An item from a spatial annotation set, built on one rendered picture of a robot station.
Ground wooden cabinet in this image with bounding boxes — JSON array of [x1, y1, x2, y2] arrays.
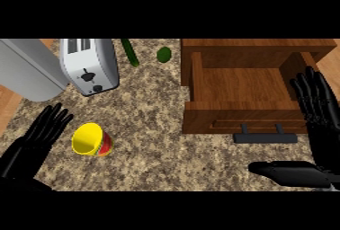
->
[[178, 38, 338, 102]]

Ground yellow cup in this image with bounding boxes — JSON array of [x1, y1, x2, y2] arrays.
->
[[70, 122, 113, 157]]

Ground green round vegetable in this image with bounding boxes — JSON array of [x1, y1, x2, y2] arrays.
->
[[155, 46, 172, 64]]

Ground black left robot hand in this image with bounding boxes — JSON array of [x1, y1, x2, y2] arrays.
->
[[0, 102, 75, 192]]

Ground dark grey drawer handle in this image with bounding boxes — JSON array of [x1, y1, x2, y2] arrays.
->
[[232, 123, 298, 145]]

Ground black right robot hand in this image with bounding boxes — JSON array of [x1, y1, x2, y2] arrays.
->
[[246, 66, 340, 192]]

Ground silver toaster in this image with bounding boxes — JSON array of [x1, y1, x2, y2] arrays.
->
[[59, 38, 121, 97]]

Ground pale grey appliance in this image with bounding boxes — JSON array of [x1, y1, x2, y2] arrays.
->
[[0, 38, 72, 102]]

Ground green cucumber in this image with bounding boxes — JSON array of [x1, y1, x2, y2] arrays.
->
[[119, 38, 140, 68]]

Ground wooden drawer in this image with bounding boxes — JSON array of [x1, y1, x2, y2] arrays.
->
[[181, 51, 319, 135]]

